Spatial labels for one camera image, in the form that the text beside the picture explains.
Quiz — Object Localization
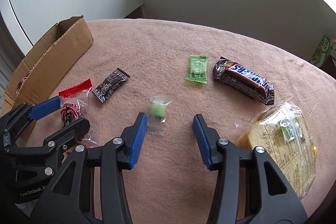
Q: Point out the green drink carton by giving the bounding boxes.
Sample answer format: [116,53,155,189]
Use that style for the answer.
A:
[309,36,335,68]

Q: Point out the black candy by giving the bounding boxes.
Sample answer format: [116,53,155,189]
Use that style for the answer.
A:
[92,68,130,103]

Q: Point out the Snickers bar on table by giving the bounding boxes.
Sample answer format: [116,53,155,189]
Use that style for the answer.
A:
[213,57,275,106]

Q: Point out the brown cardboard box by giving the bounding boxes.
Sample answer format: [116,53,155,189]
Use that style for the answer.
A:
[1,15,94,140]

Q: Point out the green snack packet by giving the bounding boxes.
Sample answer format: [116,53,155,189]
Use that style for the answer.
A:
[186,55,209,84]

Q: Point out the green candy clear wrapper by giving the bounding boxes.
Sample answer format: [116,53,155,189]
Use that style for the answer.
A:
[147,96,172,135]

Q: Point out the red clear snack packet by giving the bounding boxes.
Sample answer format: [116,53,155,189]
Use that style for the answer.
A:
[58,79,99,148]

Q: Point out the sponge cake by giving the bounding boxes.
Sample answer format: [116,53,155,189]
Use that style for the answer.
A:
[235,97,317,199]

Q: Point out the pink table cloth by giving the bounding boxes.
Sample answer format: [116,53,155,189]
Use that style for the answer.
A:
[15,18,336,224]

